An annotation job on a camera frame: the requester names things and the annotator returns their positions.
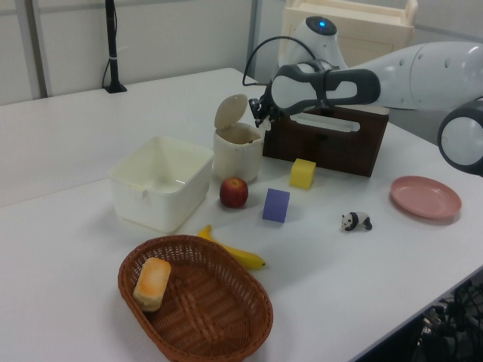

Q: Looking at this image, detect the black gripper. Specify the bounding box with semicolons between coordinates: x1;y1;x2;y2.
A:
248;87;283;129

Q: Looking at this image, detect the small cream trash can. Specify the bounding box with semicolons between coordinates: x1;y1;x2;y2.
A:
211;93;266;183

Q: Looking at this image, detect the yellow foam cube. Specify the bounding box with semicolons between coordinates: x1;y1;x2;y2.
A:
288;158;317;190

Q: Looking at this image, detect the red apple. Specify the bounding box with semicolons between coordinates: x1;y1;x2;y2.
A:
219;176;250;210

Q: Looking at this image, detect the purple foam cube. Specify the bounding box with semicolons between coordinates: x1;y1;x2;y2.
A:
262;188;291;224

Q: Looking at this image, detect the cream plastic storage bin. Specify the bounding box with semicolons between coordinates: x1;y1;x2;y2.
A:
109;135;215;233

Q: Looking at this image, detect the black and white panda toy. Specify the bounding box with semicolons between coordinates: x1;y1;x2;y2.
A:
341;210;374;233

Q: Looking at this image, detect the yellow banana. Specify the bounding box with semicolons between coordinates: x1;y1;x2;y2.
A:
196;224;267;272

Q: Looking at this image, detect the pink plastic plate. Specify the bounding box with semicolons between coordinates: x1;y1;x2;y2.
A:
389;175;463;221

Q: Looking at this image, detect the golden bread loaf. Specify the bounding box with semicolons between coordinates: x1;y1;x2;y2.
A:
132;256;173;313

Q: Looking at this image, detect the brown wicker basket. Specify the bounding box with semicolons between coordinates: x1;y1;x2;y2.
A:
117;234;275;362

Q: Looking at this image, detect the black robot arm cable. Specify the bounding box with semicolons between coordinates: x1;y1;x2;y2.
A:
241;35;322;88

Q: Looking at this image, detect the white cabinet drawer handle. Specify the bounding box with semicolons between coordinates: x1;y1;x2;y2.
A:
291;112;362;133

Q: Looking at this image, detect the black camera pole stand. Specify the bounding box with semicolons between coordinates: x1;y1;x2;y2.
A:
102;0;128;94

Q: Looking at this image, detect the black cable bundle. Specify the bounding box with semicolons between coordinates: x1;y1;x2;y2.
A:
413;277;483;362

